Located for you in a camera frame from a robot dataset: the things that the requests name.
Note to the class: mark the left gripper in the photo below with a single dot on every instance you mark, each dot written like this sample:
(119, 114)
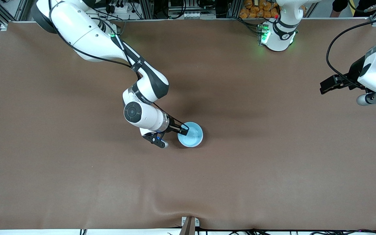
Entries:
(355, 72)

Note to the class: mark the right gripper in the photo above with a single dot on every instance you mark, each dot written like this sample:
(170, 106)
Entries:
(173, 124)

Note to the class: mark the blue bowl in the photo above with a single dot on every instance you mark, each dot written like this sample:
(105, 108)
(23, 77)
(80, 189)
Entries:
(193, 137)

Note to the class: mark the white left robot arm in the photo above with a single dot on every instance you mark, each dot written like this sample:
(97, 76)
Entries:
(277, 40)

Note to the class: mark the brown table mat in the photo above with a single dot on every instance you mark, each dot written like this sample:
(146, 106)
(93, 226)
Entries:
(188, 182)

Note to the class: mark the person in black clothing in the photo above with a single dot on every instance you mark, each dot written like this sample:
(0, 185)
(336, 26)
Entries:
(338, 5)

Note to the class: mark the orange objects pile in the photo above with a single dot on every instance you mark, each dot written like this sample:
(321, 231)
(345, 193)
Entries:
(251, 11)

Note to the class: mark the white terminal block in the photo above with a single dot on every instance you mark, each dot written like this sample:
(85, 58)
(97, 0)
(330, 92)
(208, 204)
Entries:
(196, 15)

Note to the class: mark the grey metal equipment box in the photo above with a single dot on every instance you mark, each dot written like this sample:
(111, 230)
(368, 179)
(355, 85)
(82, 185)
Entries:
(178, 5)

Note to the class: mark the white power strip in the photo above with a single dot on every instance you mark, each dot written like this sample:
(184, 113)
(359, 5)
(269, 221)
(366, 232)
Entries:
(119, 8)

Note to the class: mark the metal clamp bracket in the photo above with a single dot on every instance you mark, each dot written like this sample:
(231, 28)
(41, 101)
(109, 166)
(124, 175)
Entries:
(189, 225)

